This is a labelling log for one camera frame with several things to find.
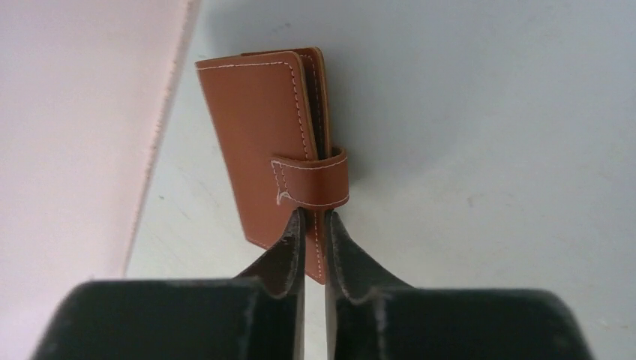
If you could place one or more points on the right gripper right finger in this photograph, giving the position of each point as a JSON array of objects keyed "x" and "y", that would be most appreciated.
[{"x": 373, "y": 314}]

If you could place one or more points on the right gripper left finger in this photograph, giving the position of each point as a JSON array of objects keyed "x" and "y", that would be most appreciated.
[{"x": 258, "y": 314}]

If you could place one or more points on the brown leather card holder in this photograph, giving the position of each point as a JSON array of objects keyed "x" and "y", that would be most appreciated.
[{"x": 270, "y": 112}]

